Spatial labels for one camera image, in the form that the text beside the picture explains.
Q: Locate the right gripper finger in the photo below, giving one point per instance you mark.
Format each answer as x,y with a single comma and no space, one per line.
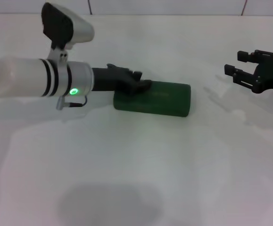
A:
242,76
245,56

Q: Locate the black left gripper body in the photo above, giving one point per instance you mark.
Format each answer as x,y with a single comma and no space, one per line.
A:
110,78

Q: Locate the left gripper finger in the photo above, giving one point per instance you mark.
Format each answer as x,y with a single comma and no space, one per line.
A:
137,75
139,86

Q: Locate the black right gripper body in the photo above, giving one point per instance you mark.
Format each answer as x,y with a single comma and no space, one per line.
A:
270,73

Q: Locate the green glasses case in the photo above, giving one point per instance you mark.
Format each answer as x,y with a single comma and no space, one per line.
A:
164,101

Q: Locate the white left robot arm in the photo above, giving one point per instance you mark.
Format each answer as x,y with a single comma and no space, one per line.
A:
20,77

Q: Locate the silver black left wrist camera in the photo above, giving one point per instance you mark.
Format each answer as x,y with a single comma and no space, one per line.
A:
79,30

